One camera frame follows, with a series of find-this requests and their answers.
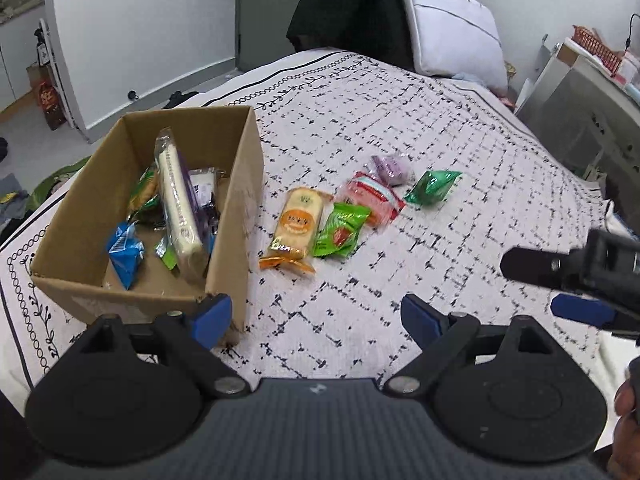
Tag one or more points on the long white snack packet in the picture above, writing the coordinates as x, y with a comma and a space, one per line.
177, 200

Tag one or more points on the person's right hand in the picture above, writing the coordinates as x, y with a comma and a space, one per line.
626, 402

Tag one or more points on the pink snack packet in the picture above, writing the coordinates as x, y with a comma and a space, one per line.
372, 197

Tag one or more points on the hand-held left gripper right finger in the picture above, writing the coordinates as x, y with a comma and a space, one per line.
422, 317

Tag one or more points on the white pillow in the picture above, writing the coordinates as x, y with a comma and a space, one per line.
455, 25

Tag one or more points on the white black-label snack packet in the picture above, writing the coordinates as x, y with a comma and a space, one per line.
202, 185

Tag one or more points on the purple snack packet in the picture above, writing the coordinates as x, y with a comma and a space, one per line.
392, 167

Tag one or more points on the blue snack packet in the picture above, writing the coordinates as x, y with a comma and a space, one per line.
125, 255

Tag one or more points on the white bedside cabinet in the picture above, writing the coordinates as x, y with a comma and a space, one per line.
590, 105

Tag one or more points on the white black printed blanket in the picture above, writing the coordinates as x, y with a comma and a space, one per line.
400, 125

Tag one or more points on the black jacket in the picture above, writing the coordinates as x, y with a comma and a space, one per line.
350, 5

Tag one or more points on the red printed bag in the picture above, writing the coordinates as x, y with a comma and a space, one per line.
50, 105

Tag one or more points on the brown cardboard box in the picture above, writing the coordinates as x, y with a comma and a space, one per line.
235, 240

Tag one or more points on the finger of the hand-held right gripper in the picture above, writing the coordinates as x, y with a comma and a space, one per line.
530, 262
582, 309

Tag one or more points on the dark green snack packet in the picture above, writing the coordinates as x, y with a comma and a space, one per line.
432, 186

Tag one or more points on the orange cracker packet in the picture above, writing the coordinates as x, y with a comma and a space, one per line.
296, 227

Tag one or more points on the dark shoe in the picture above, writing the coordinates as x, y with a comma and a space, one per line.
2, 147

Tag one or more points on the black bottle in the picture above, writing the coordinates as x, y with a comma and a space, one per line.
42, 47

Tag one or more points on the light green snack packet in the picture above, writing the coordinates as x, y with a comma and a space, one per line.
340, 230

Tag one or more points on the white door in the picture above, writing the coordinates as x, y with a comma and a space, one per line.
140, 35

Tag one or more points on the grey blue cloth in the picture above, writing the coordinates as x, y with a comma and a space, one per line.
12, 191

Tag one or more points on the green yellow packet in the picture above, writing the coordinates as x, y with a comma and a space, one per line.
144, 194

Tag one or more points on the red woven basket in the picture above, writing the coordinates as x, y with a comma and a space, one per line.
597, 47

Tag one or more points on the green striped snack packet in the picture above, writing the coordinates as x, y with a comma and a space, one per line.
167, 254

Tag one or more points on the white kitchen cabinet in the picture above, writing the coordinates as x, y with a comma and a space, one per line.
10, 60

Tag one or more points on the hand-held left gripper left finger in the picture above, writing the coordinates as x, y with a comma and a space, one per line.
212, 317

